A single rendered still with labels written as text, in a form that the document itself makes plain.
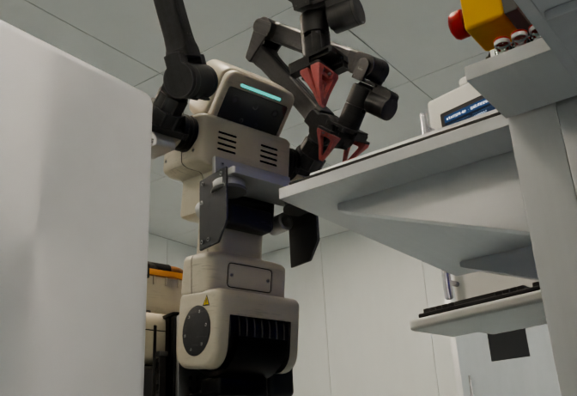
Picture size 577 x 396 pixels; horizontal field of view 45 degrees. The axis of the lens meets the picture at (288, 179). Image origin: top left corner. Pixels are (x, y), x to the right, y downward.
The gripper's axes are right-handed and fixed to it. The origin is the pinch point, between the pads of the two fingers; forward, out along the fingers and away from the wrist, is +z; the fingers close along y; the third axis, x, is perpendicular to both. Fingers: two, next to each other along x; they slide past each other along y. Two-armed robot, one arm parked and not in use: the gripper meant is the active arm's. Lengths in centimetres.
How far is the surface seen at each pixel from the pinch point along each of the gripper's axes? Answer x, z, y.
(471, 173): -2.2, 24.2, 27.1
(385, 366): 539, -39, -302
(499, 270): 48, 26, 11
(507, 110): -14.8, 22.7, 38.0
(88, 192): -86, 58, 48
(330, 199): -5.0, 22.1, 3.0
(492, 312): 67, 31, 0
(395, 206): -2.4, 25.8, 13.6
